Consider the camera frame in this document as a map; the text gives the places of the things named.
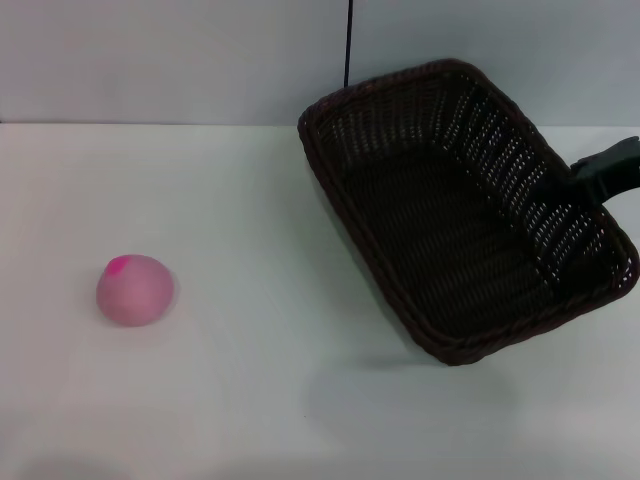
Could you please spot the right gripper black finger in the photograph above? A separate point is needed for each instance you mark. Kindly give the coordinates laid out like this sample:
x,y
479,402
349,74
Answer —
x,y
555,187
607,172

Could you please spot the dark brown woven basket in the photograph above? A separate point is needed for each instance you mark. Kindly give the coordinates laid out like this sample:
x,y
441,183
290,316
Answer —
x,y
450,240

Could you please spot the pink peach toy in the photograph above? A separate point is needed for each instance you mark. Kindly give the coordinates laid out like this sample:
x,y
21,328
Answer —
x,y
135,295

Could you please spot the black vertical wall strip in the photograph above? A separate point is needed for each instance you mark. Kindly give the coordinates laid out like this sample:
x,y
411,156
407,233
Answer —
x,y
348,40

